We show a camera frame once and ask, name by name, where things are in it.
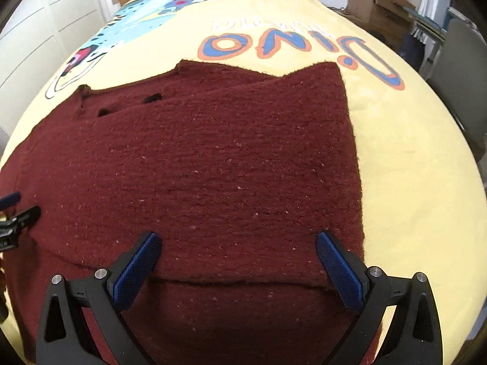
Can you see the white wardrobe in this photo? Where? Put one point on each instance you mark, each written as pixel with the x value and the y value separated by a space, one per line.
pixel 49 26

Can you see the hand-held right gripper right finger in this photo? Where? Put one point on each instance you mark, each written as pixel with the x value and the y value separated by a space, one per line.
pixel 338 270

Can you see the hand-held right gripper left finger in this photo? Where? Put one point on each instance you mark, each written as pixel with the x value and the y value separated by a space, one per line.
pixel 133 273

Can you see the yellow printed blanket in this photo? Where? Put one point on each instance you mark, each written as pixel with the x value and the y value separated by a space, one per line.
pixel 399 159

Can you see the dark blue cloth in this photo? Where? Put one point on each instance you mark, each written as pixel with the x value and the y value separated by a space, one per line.
pixel 415 51

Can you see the grey chair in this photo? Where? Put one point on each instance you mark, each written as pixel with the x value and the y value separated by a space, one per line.
pixel 462 83

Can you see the maroon knit sweater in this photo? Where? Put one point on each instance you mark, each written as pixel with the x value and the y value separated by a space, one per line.
pixel 209 159

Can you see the cardboard box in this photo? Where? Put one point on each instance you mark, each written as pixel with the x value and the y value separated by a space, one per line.
pixel 373 2

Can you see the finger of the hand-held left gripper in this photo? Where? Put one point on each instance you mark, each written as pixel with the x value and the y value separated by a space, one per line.
pixel 26 216
pixel 10 199

